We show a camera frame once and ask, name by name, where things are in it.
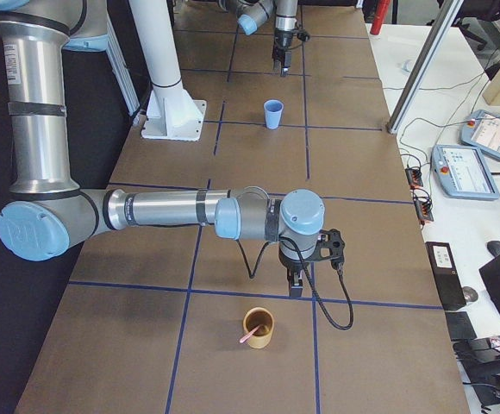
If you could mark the aluminium frame post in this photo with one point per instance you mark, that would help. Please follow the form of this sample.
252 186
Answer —
442 23

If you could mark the black flat box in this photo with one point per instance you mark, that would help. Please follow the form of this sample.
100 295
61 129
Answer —
459 326

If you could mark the far teach pendant tablet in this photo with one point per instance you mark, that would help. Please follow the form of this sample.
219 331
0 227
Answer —
482 130

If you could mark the black computer mouse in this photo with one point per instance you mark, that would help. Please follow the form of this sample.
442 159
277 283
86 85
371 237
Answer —
493 248

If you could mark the white pedestal column base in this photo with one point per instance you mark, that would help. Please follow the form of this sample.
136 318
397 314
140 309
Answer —
172 114

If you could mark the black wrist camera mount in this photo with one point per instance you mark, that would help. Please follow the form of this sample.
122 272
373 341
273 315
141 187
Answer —
330 246
302 34

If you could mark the near teach pendant tablet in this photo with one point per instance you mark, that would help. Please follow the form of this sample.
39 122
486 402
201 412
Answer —
463 173

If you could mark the black power adapter box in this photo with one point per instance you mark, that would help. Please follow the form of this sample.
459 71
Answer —
445 275

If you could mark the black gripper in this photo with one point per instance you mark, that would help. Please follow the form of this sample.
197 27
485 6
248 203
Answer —
291 262
283 40

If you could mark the orange connector block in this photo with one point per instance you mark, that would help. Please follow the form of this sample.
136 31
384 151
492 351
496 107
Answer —
423 207
414 177

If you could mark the lower orange connector block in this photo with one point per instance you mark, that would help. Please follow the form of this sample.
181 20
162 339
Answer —
423 207

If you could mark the light blue ribbed cup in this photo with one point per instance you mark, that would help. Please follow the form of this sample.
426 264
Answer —
273 110

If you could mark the bamboo wooden cup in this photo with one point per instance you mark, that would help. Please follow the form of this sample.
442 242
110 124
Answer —
258 324

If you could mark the upper orange connector block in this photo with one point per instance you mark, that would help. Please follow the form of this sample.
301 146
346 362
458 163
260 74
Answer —
414 177

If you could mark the teach pendant tablet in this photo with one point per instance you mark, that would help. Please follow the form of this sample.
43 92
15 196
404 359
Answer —
482 130
463 173

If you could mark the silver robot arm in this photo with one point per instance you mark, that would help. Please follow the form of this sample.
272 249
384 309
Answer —
251 15
50 212

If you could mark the red cylinder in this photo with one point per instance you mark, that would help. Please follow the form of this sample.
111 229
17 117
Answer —
379 16

